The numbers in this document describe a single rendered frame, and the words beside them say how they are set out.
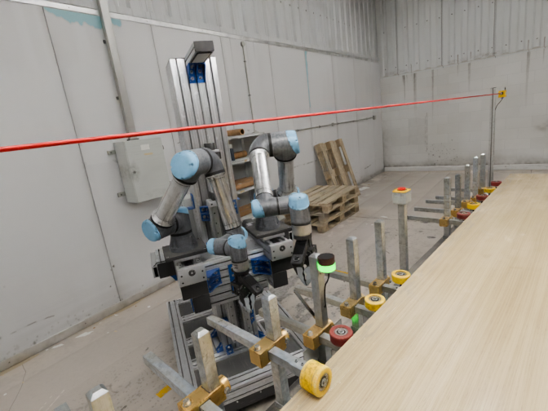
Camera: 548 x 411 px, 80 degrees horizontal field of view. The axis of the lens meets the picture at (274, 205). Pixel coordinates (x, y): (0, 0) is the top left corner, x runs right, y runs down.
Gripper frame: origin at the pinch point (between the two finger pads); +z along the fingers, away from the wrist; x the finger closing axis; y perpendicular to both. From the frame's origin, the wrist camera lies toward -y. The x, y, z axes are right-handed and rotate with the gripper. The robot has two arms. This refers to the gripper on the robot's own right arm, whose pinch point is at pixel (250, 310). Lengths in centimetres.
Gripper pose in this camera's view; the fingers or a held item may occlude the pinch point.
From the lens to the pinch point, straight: 156.2
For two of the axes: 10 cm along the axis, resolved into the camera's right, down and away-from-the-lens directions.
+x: -6.8, 2.6, -6.8
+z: 1.2, 9.6, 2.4
